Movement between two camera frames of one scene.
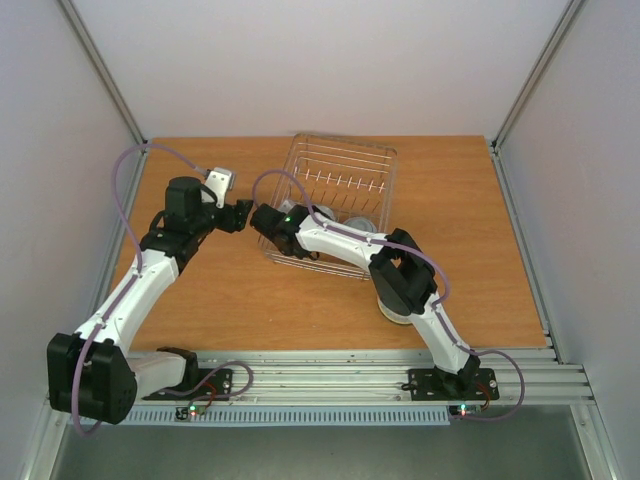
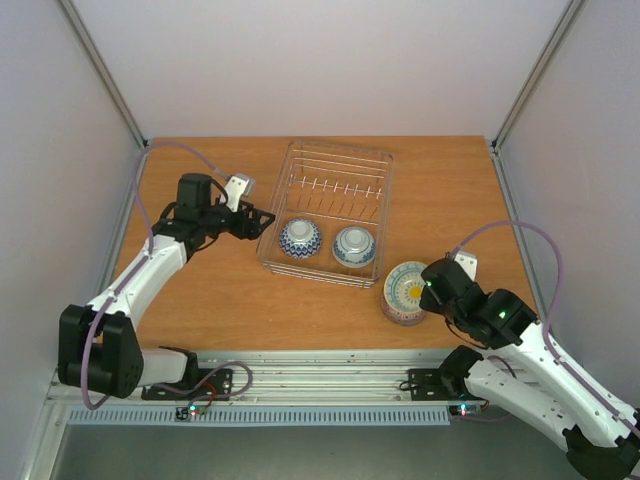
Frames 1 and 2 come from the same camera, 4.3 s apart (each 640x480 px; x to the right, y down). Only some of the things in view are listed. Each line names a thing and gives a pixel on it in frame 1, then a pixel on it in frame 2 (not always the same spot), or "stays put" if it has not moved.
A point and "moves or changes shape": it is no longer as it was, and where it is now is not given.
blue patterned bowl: [323, 211] moves or changes shape
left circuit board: [187, 412] stays put
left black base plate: [202, 384] stays put
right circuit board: [465, 410] stays put
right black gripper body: [263, 220] → [430, 298]
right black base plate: [470, 384] stays put
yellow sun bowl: [404, 319] moves or changes shape
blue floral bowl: [361, 223] moves or changes shape
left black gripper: [237, 216] stays put
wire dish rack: [354, 178] stays put
